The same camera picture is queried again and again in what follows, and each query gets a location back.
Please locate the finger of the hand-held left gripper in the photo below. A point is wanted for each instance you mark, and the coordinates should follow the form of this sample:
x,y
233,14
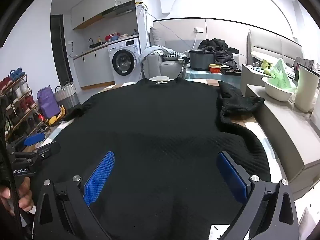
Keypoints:
x,y
48,150
33,138

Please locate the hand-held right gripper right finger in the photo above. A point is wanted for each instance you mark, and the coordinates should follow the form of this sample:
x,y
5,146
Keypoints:
x,y
232,177

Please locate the black kitchen faucet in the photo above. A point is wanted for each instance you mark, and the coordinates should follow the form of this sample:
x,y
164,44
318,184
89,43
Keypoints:
x,y
91,41

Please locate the red tin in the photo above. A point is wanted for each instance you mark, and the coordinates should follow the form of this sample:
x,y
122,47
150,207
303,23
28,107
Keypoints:
x,y
215,68

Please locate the grey upholstered bench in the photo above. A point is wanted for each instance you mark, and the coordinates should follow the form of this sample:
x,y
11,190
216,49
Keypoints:
x,y
282,120

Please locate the wooden shoe rack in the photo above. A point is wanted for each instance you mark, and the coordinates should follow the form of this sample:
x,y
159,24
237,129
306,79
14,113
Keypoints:
x,y
22,105

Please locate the white lower kitchen cabinets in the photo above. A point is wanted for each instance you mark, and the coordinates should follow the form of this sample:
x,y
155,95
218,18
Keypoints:
x,y
92,67

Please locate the yellow bag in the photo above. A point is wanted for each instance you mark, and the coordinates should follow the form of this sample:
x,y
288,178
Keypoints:
x,y
56,118

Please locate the white upper kitchen cabinets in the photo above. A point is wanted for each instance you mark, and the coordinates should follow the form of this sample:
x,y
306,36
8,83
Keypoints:
x,y
100,2

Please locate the checkered blanket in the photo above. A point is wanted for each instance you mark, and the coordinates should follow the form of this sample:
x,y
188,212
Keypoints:
x,y
272,160

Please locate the folded black knit garment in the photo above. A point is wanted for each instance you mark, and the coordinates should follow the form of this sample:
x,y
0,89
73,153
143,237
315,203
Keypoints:
x,y
237,102

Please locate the grey sofa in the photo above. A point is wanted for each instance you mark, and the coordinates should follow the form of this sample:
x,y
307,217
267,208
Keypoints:
x,y
155,65

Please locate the white wall socket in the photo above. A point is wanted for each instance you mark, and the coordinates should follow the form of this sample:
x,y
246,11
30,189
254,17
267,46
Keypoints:
x,y
199,29

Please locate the black knit sweater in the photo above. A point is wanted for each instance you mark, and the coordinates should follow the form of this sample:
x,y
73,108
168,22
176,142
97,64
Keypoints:
x,y
150,130

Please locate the white kitchen cabinets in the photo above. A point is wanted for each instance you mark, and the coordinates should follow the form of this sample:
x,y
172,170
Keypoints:
x,y
92,67
100,2

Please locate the grey upholstered bed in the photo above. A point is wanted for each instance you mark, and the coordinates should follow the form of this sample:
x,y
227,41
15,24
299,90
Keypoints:
x,y
270,45

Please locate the light blue cloth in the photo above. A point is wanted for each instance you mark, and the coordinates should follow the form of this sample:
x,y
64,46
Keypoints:
x,y
152,50

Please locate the dark door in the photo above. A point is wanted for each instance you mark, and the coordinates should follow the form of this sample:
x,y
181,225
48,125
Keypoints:
x,y
58,50

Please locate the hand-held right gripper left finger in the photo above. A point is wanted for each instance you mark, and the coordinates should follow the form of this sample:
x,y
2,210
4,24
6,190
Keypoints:
x,y
100,177

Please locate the grey woven basket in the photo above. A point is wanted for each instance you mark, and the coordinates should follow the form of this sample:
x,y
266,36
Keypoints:
x,y
66,96

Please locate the range hood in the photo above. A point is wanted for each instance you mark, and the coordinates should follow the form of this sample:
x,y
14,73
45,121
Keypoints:
x,y
120,10

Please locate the person's left hand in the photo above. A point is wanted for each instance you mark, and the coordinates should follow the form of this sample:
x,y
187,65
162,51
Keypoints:
x,y
23,197

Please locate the black tray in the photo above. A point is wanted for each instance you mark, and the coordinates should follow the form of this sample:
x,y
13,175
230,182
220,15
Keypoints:
x,y
231,70

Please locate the black white checked pillow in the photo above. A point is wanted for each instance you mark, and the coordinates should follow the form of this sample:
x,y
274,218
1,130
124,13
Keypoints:
x,y
175,55

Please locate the white washing machine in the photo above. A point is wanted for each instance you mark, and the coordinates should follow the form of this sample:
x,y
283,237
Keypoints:
x,y
125,62

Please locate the green plastic bag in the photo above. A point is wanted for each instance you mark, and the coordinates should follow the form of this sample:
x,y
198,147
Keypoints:
x,y
281,75

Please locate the white basin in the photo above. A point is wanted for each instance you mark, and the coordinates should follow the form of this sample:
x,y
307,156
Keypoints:
x,y
275,92

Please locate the purple bag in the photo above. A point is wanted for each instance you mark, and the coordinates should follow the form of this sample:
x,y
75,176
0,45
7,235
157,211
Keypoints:
x,y
47,102

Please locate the white cylindrical bin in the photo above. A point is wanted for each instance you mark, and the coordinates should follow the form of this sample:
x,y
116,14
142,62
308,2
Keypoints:
x,y
306,90

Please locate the glass side table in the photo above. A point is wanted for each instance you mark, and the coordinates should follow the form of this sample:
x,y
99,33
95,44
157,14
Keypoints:
x,y
200,75

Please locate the pile of black clothes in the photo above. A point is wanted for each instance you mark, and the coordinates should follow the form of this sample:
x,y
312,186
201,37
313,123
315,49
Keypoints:
x,y
220,47

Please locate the green plush toy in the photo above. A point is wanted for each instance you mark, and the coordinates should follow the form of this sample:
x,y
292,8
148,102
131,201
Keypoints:
x,y
266,64

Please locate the dark rice cooker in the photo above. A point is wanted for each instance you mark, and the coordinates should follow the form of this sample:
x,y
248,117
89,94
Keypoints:
x,y
201,61

